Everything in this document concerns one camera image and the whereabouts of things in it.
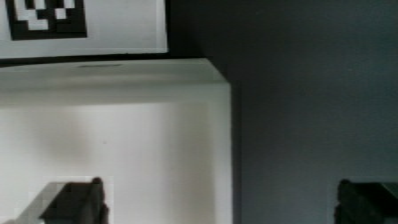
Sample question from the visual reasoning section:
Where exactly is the fiducial marker sheet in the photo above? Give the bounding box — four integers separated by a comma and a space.
0, 0, 169, 59

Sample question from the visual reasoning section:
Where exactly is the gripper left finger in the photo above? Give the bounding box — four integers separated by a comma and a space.
40, 177, 109, 224

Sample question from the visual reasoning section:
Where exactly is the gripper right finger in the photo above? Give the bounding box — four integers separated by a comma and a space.
335, 179, 398, 224

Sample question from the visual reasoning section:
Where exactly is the white drawer cabinet box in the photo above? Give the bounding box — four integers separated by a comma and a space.
0, 59, 233, 224

